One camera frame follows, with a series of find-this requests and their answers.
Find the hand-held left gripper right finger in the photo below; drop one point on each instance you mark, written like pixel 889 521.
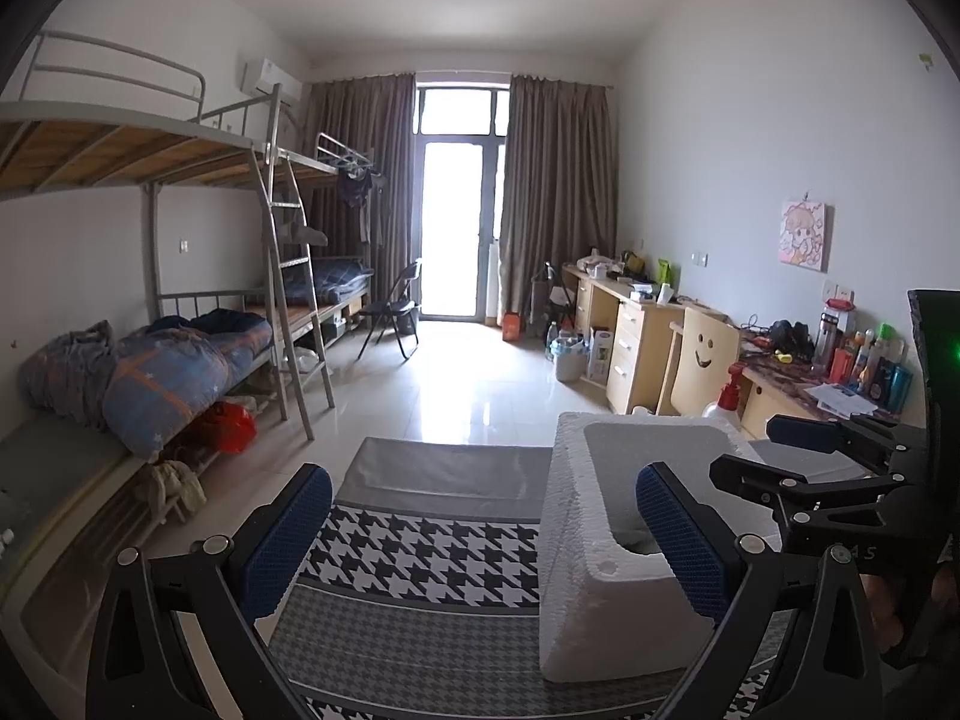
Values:
pixel 682 540

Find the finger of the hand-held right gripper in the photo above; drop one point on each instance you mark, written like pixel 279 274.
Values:
pixel 810 502
pixel 802 431

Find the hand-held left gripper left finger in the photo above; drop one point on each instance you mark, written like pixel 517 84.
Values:
pixel 289 540

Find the white foam box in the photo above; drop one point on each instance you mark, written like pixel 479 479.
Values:
pixel 585 540

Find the person's right hand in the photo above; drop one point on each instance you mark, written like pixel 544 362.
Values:
pixel 885 615

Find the white papers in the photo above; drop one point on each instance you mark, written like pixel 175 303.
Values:
pixel 840 399

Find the white spray bottle red nozzle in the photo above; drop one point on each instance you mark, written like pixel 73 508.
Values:
pixel 726 405

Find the group of bottles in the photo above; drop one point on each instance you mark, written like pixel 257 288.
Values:
pixel 870 367

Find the wooden chair with smiley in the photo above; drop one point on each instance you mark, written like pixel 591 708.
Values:
pixel 701 360

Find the white cloth heap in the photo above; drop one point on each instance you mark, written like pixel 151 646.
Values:
pixel 172 487

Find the red plastic bag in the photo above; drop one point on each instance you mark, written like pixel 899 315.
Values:
pixel 225 427

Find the houndstooth table mat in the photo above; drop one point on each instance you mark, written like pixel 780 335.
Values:
pixel 420 562

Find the long wooden desk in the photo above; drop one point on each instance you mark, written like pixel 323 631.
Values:
pixel 630 345

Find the blue orange quilt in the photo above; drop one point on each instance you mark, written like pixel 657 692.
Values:
pixel 165 382

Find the white carton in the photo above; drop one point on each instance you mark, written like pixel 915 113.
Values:
pixel 600 356

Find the bucket with bottles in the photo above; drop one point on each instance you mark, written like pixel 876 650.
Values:
pixel 568 356

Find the black folding chair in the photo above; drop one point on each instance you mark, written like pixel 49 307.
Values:
pixel 390 307

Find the dark blue bedding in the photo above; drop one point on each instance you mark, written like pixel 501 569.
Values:
pixel 337 279

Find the orange box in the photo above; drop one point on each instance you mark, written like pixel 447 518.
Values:
pixel 511 328

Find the metal bed ladder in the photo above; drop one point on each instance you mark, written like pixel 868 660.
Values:
pixel 296 262

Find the grey pillow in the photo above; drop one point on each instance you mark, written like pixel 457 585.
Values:
pixel 300 232

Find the brown curtain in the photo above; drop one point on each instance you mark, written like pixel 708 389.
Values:
pixel 360 127
pixel 559 195

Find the dark hanging clothes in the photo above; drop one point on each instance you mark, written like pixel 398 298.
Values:
pixel 360 191

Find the glass balcony door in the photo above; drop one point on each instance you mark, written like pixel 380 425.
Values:
pixel 457 225

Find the small metal bunk bed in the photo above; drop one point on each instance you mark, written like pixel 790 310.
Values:
pixel 311 163

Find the large metal bunk bed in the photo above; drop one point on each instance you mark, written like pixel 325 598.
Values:
pixel 112 157

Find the white air conditioner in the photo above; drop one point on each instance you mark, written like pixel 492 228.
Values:
pixel 270 81

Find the white wall socket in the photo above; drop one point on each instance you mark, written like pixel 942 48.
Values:
pixel 837 290

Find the pink wall picture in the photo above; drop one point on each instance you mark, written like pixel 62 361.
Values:
pixel 806 236

